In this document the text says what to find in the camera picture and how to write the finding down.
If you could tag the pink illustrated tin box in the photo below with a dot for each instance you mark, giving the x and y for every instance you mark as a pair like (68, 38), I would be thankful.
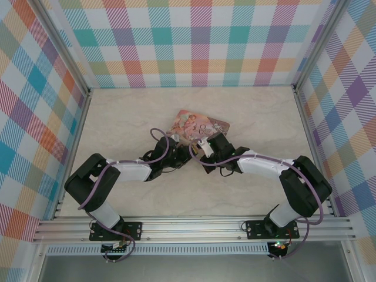
(196, 123)

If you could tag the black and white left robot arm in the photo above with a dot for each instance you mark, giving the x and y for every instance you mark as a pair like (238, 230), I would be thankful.
(132, 170)

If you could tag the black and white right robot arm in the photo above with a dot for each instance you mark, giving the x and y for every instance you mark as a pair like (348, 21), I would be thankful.
(261, 167)

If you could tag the small left control board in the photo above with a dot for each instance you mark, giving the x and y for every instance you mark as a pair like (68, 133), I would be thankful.
(114, 249)

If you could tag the small control board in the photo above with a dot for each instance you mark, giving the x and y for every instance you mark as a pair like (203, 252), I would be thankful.
(114, 249)
(278, 246)

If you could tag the grey metal panel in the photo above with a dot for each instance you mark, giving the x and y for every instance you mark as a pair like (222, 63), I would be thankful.
(191, 270)

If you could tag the small right control board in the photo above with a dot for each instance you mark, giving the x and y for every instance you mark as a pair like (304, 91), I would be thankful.
(278, 246)

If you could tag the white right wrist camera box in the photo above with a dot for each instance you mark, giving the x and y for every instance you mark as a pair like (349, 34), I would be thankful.
(205, 147)

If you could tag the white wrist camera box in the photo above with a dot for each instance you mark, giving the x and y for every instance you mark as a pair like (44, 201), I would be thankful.
(205, 147)
(175, 138)

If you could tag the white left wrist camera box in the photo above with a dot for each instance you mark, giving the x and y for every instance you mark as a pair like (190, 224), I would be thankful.
(175, 138)

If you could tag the long aluminium base rail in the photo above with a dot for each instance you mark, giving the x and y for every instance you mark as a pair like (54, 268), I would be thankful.
(191, 229)

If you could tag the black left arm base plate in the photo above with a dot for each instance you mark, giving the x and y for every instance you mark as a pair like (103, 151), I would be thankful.
(135, 230)

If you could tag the aluminium side rail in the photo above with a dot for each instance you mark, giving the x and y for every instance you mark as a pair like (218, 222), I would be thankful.
(302, 113)
(75, 147)

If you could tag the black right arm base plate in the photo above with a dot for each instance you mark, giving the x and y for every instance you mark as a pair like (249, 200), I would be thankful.
(255, 230)

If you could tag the aluminium corner post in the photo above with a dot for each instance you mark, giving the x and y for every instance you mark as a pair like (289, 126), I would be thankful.
(321, 44)
(63, 50)

